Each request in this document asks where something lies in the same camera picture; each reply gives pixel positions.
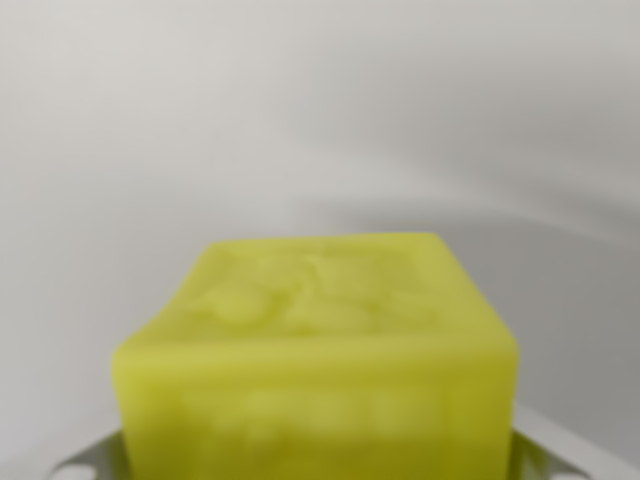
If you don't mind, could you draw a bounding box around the black silver gripper left finger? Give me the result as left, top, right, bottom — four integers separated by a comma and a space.
47, 430, 129, 480

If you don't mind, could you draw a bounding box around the black silver gripper right finger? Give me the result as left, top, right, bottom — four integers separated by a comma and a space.
508, 402, 640, 480

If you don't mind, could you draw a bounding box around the yellow embossed cube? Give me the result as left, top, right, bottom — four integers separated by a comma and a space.
109, 230, 521, 480

